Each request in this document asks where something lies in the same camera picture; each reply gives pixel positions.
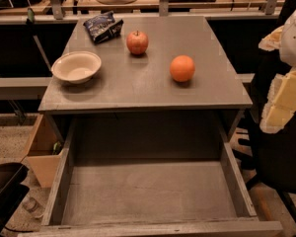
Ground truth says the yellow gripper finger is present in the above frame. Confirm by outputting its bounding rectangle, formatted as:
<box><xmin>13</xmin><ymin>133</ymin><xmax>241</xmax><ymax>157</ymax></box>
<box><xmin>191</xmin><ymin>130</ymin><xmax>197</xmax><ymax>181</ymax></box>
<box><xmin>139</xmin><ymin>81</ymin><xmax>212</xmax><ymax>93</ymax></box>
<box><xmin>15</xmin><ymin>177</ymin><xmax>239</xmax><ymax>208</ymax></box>
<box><xmin>259</xmin><ymin>27</ymin><xmax>283</xmax><ymax>51</ymax></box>
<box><xmin>259</xmin><ymin>67</ymin><xmax>296</xmax><ymax>133</ymax></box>

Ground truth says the orange fruit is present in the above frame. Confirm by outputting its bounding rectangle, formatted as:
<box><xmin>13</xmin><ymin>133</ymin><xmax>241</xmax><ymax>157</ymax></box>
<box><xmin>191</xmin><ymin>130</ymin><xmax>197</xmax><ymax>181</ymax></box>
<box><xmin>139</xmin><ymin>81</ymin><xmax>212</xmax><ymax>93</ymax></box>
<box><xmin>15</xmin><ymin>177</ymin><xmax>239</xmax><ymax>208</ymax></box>
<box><xmin>170</xmin><ymin>55</ymin><xmax>195</xmax><ymax>82</ymax></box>

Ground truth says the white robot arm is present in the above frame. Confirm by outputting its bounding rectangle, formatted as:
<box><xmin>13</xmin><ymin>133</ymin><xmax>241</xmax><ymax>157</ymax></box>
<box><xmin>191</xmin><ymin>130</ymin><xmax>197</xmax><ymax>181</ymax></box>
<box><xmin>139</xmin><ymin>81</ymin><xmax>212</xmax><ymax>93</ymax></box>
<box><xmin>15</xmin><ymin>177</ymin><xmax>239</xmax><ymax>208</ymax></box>
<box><xmin>259</xmin><ymin>10</ymin><xmax>296</xmax><ymax>133</ymax></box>

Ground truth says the grey cabinet with top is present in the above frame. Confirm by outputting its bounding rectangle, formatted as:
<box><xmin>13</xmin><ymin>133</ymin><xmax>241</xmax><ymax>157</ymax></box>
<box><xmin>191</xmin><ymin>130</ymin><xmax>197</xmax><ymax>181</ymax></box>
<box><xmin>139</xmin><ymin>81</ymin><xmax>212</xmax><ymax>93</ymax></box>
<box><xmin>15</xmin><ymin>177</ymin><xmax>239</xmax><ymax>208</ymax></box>
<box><xmin>37</xmin><ymin>15</ymin><xmax>254</xmax><ymax>143</ymax></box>

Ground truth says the open grey top drawer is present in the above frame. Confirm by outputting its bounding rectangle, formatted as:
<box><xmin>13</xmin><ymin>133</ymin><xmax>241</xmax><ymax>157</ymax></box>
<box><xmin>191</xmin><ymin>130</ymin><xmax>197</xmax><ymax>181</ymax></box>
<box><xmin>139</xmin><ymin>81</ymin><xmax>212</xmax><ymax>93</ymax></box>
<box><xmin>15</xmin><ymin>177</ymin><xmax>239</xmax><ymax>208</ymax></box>
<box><xmin>21</xmin><ymin>113</ymin><xmax>282</xmax><ymax>237</ymax></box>

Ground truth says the black office chair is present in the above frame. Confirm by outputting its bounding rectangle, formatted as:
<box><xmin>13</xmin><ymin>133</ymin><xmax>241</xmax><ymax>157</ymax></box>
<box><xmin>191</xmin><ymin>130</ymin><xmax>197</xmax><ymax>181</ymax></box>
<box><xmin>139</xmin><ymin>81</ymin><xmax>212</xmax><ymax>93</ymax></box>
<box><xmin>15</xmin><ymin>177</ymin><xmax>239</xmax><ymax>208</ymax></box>
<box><xmin>245</xmin><ymin>0</ymin><xmax>296</xmax><ymax>223</ymax></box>

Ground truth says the red apple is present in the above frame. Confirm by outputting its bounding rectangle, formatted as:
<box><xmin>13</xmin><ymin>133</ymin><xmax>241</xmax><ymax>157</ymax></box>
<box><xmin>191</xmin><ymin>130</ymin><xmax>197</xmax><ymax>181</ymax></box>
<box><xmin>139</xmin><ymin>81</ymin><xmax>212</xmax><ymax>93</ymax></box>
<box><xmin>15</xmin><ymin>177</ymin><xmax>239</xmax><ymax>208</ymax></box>
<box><xmin>126</xmin><ymin>31</ymin><xmax>149</xmax><ymax>55</ymax></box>

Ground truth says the blue chip bag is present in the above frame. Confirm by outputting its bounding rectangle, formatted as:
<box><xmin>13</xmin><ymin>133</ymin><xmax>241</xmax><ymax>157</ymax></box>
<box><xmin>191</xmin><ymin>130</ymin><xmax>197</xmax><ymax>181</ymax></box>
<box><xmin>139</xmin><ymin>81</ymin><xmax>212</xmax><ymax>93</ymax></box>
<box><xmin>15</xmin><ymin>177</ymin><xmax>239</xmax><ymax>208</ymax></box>
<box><xmin>83</xmin><ymin>11</ymin><xmax>123</xmax><ymax>43</ymax></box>

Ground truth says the white bowl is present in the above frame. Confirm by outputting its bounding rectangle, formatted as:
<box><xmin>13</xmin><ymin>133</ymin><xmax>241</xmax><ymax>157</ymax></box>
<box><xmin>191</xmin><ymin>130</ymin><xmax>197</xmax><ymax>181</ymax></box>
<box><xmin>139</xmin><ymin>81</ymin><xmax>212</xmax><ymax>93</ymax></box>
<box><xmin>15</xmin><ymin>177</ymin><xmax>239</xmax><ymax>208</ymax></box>
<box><xmin>51</xmin><ymin>51</ymin><xmax>102</xmax><ymax>84</ymax></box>

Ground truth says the wooden box on floor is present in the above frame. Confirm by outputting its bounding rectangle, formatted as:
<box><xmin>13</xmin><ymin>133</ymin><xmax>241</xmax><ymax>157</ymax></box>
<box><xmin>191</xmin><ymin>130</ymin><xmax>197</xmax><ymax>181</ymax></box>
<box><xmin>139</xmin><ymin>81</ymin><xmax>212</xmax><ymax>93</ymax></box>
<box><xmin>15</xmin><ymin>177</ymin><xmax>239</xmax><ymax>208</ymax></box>
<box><xmin>23</xmin><ymin>115</ymin><xmax>61</xmax><ymax>188</ymax></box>

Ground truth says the wooden shelf with rails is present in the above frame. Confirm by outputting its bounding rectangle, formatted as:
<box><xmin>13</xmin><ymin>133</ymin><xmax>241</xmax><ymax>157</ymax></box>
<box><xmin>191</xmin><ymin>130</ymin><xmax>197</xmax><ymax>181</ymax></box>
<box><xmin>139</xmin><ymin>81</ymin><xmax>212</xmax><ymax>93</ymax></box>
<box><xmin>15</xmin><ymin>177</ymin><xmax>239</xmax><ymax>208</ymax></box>
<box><xmin>0</xmin><ymin>0</ymin><xmax>294</xmax><ymax>21</ymax></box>

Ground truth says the black chair at left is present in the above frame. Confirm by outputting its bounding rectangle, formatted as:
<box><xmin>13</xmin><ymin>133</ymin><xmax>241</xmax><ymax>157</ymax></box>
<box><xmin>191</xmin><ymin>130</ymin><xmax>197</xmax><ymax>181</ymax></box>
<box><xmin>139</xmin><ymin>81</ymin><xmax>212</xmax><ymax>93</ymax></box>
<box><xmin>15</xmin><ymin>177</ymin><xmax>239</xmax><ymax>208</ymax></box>
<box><xmin>0</xmin><ymin>162</ymin><xmax>29</xmax><ymax>233</ymax></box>

